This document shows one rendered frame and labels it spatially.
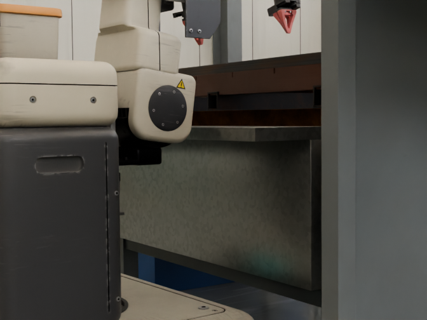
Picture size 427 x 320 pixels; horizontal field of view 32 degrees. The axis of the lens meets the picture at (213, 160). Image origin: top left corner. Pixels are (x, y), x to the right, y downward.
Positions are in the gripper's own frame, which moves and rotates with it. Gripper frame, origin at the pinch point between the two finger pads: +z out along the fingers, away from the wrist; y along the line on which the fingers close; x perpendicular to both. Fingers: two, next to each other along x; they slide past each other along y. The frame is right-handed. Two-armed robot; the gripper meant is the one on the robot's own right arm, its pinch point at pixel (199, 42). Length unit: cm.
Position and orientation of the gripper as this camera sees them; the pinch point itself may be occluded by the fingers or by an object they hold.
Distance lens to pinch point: 207.7
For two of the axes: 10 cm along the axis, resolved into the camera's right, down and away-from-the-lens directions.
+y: -7.9, 2.8, -5.5
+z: 2.0, 9.6, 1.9
